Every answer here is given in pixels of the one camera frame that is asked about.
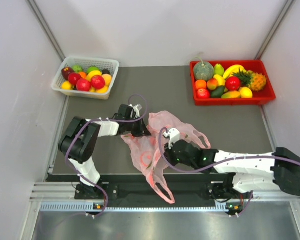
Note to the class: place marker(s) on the orange fruit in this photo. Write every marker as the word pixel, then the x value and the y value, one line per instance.
pixel 200 84

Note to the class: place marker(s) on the orange peach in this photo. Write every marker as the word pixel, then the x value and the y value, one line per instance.
pixel 108 79

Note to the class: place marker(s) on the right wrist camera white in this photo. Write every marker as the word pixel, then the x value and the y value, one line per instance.
pixel 173 135

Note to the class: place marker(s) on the red apple middle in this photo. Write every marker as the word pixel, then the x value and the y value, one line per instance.
pixel 83 85

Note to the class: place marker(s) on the red apple left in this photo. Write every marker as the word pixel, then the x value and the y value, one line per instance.
pixel 73 78

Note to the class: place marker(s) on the yellow lemon in basket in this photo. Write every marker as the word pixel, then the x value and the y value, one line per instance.
pixel 66 85

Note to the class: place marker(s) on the yellow fruit in basket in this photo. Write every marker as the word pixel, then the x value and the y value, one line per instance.
pixel 92 74

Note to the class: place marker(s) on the dark mangosteen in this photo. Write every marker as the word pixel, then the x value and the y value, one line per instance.
pixel 105 72

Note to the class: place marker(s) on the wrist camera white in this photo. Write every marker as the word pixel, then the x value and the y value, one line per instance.
pixel 136 111
pixel 173 135

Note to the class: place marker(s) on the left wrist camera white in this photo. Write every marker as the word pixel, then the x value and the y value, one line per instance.
pixel 136 111

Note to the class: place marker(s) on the red pomegranate fruit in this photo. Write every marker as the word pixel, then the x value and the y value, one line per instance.
pixel 233 83

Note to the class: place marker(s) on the green yellow fruit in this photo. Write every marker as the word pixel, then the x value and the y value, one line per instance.
pixel 219 69

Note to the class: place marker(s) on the pink printed plastic bag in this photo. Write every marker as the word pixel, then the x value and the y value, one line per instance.
pixel 145 151

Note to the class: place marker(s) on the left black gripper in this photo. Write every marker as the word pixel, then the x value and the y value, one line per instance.
pixel 142 131

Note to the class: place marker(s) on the red apple in tray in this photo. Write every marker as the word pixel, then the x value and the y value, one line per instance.
pixel 203 93

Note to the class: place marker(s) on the green apple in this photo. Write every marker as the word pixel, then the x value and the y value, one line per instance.
pixel 92 68

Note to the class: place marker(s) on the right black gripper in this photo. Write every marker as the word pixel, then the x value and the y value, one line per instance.
pixel 168 155

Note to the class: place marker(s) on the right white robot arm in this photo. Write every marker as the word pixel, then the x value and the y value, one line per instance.
pixel 278 170

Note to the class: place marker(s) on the red green yellow mango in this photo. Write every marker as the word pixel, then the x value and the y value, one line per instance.
pixel 231 95

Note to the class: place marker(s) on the green lime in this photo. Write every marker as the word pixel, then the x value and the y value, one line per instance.
pixel 77 68

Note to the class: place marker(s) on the grey slotted cable duct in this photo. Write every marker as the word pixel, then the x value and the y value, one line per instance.
pixel 93 207

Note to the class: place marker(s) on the red apple right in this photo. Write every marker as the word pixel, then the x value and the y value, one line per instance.
pixel 98 82

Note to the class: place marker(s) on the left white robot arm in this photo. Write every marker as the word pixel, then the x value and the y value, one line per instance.
pixel 79 139

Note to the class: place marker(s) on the dark red fruit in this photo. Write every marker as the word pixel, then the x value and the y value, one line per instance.
pixel 66 71

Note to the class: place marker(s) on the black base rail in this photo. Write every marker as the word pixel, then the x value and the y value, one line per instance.
pixel 179 190

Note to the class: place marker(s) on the dark green avocado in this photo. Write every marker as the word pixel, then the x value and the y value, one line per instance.
pixel 218 92

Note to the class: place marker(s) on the orange pineapple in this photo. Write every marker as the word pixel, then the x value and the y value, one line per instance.
pixel 252 80

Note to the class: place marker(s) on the yellow banana bunch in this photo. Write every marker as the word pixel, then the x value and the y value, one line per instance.
pixel 233 70

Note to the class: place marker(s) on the small orange tangerine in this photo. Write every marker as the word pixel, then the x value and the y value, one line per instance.
pixel 82 74

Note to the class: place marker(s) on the green melon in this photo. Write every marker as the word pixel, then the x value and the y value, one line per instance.
pixel 202 70

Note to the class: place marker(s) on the white perforated plastic basket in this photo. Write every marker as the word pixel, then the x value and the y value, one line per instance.
pixel 86 62

